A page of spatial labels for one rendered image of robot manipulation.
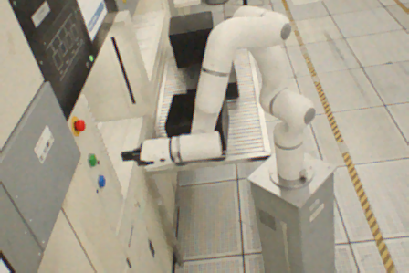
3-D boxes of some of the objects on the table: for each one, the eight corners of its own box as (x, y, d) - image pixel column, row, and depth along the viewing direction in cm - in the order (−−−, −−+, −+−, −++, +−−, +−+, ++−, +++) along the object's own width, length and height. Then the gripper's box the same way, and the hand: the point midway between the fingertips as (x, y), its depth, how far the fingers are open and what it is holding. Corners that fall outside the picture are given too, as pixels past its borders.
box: (219, 62, 276) (213, 27, 262) (175, 69, 278) (167, 35, 264) (216, 43, 300) (211, 10, 286) (177, 49, 302) (169, 16, 288)
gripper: (173, 127, 145) (122, 133, 147) (171, 156, 133) (114, 163, 135) (178, 143, 150) (128, 150, 151) (176, 173, 137) (120, 180, 139)
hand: (127, 155), depth 143 cm, fingers closed
